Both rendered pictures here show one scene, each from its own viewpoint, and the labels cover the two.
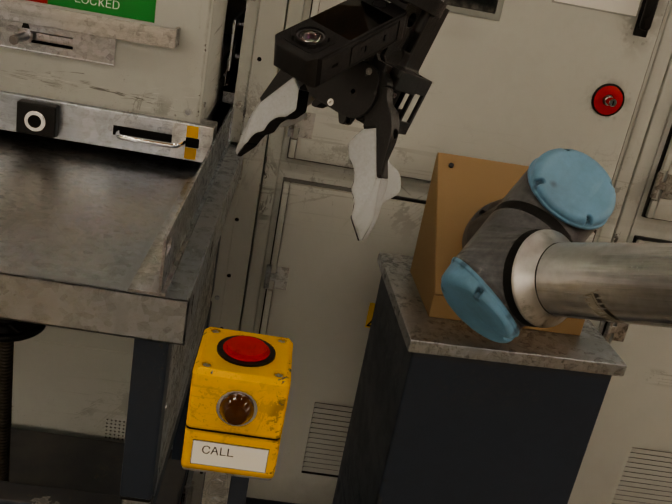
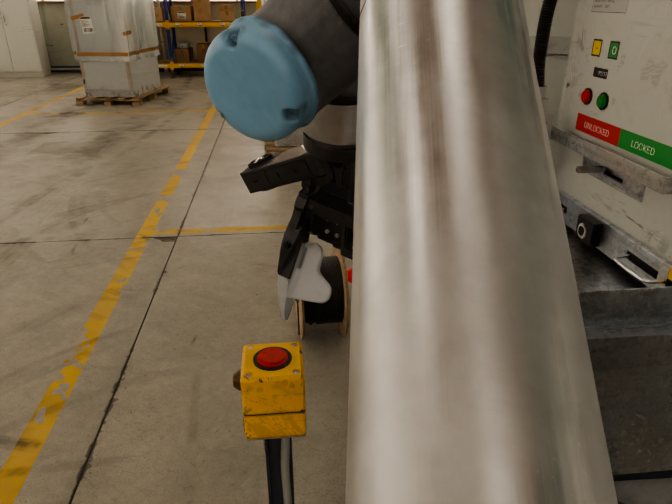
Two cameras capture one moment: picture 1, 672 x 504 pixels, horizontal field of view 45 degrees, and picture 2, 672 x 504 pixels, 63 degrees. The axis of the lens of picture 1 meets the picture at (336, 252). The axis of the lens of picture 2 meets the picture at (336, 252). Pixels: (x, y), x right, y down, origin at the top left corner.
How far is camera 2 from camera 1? 0.86 m
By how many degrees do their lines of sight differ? 80
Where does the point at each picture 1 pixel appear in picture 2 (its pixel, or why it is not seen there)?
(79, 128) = (609, 245)
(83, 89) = (622, 216)
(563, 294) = not seen: outside the picture
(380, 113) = (291, 227)
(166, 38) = (658, 184)
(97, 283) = not seen: hidden behind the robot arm
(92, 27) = (619, 167)
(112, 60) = (640, 197)
